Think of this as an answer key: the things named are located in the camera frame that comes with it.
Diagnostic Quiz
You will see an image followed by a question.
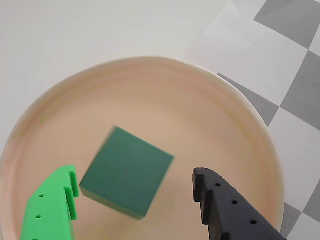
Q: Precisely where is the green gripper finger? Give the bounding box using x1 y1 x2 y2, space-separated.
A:
20 164 80 240

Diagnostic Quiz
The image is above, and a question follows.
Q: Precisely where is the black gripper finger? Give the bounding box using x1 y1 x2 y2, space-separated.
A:
192 167 289 240

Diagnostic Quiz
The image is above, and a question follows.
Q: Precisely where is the grey white checkerboard mat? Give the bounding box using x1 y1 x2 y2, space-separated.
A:
184 0 320 240

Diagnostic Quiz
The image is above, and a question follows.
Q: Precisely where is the green dice cube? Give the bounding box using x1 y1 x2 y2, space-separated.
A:
79 125 175 221

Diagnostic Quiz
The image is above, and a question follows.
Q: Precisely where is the beige round plate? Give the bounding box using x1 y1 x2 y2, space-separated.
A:
0 56 286 240

